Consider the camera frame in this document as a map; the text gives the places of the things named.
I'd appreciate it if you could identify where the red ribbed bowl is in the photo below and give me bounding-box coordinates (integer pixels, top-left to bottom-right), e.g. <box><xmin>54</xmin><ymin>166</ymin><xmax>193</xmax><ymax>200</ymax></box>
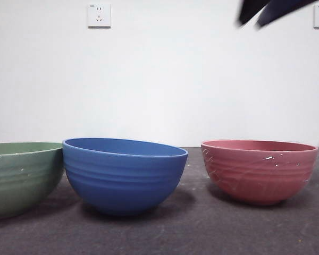
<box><xmin>200</xmin><ymin>139</ymin><xmax>319</xmax><ymax>206</ymax></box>

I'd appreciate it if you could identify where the green ribbed bowl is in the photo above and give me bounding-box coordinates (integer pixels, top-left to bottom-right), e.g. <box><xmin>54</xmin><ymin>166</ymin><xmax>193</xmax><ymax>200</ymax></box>
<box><xmin>0</xmin><ymin>142</ymin><xmax>65</xmax><ymax>221</ymax></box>

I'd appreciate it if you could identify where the blue ribbed bowl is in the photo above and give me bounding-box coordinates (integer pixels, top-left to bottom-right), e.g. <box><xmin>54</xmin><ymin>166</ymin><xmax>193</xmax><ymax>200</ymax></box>
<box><xmin>62</xmin><ymin>137</ymin><xmax>189</xmax><ymax>216</ymax></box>

